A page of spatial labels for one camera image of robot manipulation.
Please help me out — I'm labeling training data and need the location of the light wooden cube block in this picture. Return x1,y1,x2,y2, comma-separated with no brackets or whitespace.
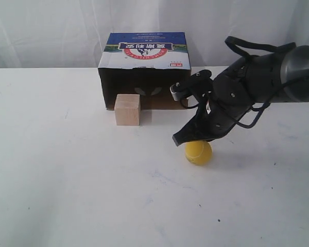
114,94,141,126

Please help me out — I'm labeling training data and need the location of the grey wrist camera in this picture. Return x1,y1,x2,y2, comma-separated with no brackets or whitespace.
169,69,212,102

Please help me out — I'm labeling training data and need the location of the white backdrop curtain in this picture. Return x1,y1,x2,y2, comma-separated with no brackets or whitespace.
0,0,309,69

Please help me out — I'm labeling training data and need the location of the blue white milk carton box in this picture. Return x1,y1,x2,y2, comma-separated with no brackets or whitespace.
98,32,191,110

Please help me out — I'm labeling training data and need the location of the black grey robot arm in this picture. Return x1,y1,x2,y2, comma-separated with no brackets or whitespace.
170,45,309,146

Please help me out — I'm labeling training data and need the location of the yellow tennis ball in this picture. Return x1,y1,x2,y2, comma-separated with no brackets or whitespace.
184,140,212,166

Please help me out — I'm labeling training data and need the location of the black cable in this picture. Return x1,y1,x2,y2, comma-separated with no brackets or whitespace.
224,36,309,129

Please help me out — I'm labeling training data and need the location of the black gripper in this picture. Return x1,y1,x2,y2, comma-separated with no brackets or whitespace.
173,97,252,147

